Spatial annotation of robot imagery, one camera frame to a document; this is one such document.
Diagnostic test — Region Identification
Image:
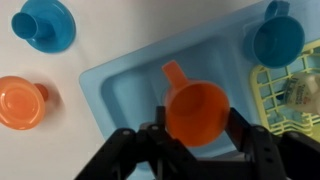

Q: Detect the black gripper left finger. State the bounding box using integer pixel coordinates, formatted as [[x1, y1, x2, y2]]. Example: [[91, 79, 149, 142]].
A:
[[75, 106, 210, 180]]

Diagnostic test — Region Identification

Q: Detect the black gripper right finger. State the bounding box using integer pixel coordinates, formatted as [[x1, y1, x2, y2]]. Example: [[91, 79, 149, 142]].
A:
[[217, 108, 320, 180]]

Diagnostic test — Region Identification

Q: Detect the orange toy cup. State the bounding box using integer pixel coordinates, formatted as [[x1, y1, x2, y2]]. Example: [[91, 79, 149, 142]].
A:
[[162, 61, 230, 147]]

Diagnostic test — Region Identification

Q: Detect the blue toy sink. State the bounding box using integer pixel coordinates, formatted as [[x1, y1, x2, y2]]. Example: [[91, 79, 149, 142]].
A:
[[79, 0, 320, 180]]

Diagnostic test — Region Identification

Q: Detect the small white toy bottle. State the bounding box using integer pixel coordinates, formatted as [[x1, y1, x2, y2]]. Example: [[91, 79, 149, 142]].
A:
[[284, 72, 320, 114]]

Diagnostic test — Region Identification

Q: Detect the blue toy cup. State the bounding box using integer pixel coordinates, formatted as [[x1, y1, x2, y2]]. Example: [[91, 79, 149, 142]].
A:
[[243, 0, 305, 68]]

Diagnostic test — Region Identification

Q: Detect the orange toy plate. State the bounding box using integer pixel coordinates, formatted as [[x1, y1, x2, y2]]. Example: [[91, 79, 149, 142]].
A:
[[0, 76, 49, 130]]

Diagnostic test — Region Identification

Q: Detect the blue toy plate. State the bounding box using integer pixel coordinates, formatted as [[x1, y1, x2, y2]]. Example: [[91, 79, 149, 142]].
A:
[[11, 0, 76, 53]]

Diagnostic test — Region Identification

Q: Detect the yellow-green dish rack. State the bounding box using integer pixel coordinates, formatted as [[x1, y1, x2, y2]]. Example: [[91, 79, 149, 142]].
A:
[[249, 40, 320, 141]]

